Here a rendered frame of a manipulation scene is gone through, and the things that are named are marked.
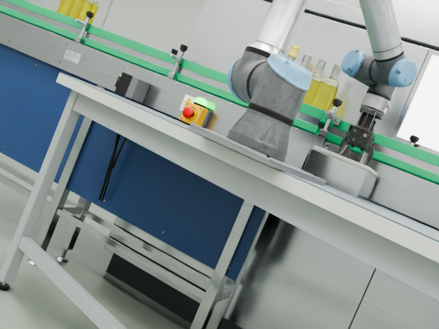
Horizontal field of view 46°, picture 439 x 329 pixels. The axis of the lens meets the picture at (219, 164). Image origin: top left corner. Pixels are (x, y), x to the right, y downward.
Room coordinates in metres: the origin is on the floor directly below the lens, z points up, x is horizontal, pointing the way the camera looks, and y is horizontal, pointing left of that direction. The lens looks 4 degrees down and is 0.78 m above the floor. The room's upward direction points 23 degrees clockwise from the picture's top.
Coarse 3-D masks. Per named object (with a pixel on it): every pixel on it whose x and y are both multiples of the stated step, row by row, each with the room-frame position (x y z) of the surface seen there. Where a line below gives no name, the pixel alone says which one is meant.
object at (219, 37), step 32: (224, 0) 2.20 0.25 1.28; (256, 0) 2.15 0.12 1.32; (320, 0) 2.03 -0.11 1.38; (352, 0) 2.00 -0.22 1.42; (416, 0) 1.92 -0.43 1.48; (192, 32) 2.24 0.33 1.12; (224, 32) 2.18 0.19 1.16; (256, 32) 2.13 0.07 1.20; (416, 32) 1.88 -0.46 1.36; (224, 64) 2.16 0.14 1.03
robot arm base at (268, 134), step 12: (252, 108) 1.22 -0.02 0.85; (264, 108) 1.20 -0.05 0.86; (240, 120) 1.23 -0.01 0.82; (252, 120) 1.20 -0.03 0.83; (264, 120) 1.20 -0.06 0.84; (276, 120) 1.20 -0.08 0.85; (288, 120) 1.22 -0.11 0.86; (240, 132) 1.20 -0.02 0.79; (252, 132) 1.19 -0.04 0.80; (264, 132) 1.19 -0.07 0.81; (276, 132) 1.20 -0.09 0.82; (288, 132) 1.23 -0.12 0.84; (252, 144) 1.18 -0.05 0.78; (264, 144) 1.18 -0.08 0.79; (276, 144) 1.20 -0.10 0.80; (276, 156) 1.20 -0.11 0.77
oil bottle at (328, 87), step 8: (328, 80) 1.81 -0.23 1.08; (336, 80) 1.81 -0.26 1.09; (320, 88) 1.81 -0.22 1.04; (328, 88) 1.80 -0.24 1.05; (336, 88) 1.81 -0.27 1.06; (320, 96) 1.81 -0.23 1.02; (328, 96) 1.79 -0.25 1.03; (312, 104) 1.81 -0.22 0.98; (320, 104) 1.80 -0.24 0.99; (328, 104) 1.80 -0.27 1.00
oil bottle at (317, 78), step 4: (312, 72) 1.83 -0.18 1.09; (316, 72) 1.83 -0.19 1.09; (312, 76) 1.82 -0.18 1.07; (316, 76) 1.82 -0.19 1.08; (320, 76) 1.82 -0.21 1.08; (312, 80) 1.82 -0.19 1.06; (316, 80) 1.82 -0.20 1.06; (320, 80) 1.82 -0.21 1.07; (312, 84) 1.82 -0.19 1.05; (316, 84) 1.81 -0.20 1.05; (312, 88) 1.82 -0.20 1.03; (316, 88) 1.81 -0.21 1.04; (308, 92) 1.82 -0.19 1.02; (312, 92) 1.82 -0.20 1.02; (316, 92) 1.82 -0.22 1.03; (308, 96) 1.82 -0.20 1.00; (312, 96) 1.81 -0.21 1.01; (304, 100) 1.82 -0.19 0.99; (308, 100) 1.82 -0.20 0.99; (312, 100) 1.82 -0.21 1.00
